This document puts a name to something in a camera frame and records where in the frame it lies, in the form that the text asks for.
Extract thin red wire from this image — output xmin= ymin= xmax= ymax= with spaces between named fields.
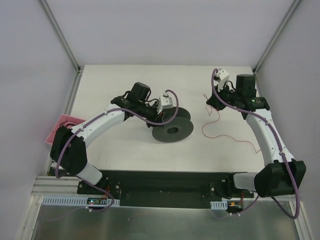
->
xmin=201 ymin=94 xmax=262 ymax=154

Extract black cable spool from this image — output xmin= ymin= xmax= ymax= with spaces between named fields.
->
xmin=151 ymin=107 xmax=194 ymax=143

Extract pink plastic box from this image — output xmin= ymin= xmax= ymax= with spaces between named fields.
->
xmin=45 ymin=114 xmax=85 ymax=145

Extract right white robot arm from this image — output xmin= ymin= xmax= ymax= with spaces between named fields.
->
xmin=206 ymin=69 xmax=306 ymax=198

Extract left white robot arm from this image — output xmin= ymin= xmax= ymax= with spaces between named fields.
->
xmin=49 ymin=82 xmax=173 ymax=195

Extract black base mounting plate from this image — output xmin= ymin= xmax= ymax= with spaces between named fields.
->
xmin=77 ymin=170 xmax=254 ymax=209

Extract shiny metal sheet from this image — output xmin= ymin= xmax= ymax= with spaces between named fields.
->
xmin=16 ymin=195 xmax=314 ymax=240

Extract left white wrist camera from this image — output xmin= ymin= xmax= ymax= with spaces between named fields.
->
xmin=157 ymin=91 xmax=173 ymax=112

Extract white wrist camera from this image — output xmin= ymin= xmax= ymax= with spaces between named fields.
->
xmin=214 ymin=68 xmax=230 ymax=92
xmin=157 ymin=91 xmax=173 ymax=112

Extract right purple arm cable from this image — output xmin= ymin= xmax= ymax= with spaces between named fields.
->
xmin=211 ymin=68 xmax=301 ymax=220

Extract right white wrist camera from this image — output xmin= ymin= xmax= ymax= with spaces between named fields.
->
xmin=214 ymin=68 xmax=230 ymax=92

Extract right aluminium frame post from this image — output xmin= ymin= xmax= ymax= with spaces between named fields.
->
xmin=252 ymin=0 xmax=303 ymax=75

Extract aluminium frame post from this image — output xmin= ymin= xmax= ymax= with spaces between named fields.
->
xmin=37 ymin=0 xmax=81 ymax=73
xmin=252 ymin=0 xmax=303 ymax=75

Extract right white cable duct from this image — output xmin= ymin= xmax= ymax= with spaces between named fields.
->
xmin=210 ymin=200 xmax=228 ymax=210

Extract white cable duct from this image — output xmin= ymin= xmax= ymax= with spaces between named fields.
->
xmin=42 ymin=196 xmax=120 ymax=207
xmin=210 ymin=200 xmax=228 ymax=210

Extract left aluminium frame post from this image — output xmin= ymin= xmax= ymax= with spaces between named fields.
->
xmin=37 ymin=0 xmax=81 ymax=73

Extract front aluminium rail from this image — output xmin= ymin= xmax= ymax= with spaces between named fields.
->
xmin=31 ymin=176 xmax=85 ymax=195

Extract left white cable duct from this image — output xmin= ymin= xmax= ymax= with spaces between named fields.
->
xmin=42 ymin=196 xmax=120 ymax=207

